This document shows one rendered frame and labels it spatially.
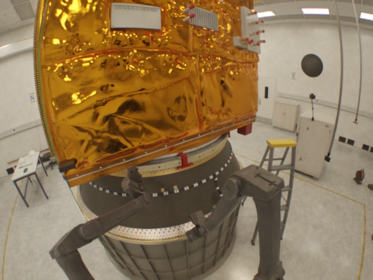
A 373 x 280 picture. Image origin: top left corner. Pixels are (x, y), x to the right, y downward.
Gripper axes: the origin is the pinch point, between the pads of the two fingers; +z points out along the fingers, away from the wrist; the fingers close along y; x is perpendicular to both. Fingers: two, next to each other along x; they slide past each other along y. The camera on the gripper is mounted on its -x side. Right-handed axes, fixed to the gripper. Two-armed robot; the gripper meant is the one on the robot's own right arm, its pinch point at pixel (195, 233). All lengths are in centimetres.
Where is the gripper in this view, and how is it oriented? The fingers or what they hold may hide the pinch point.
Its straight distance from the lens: 99.7
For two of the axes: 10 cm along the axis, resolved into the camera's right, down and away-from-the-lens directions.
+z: -2.1, 6.5, 7.3
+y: -8.7, 2.2, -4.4
